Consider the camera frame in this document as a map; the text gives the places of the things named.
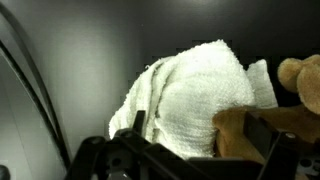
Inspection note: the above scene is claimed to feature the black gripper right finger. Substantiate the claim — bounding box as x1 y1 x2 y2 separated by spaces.
243 111 320 180

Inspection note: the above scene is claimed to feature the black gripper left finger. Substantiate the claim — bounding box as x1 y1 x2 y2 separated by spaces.
64 109 214 180

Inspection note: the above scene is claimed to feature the brown moose plush toy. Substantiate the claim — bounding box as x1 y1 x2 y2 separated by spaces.
212 54 320 165

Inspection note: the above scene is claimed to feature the thin black table cable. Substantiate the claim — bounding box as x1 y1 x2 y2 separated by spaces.
0 3 72 169

